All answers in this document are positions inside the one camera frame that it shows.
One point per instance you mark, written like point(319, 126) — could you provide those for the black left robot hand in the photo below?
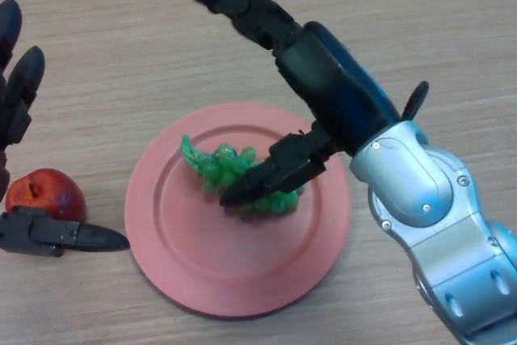
point(16, 102)

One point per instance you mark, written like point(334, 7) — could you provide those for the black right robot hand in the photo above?
point(331, 90)

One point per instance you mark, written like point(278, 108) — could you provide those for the green grapes bunch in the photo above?
point(220, 171)

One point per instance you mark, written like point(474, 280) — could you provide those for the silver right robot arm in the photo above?
point(440, 207)

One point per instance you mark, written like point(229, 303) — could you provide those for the pink round plate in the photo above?
point(242, 256)

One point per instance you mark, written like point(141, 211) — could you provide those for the red apple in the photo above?
point(48, 191)

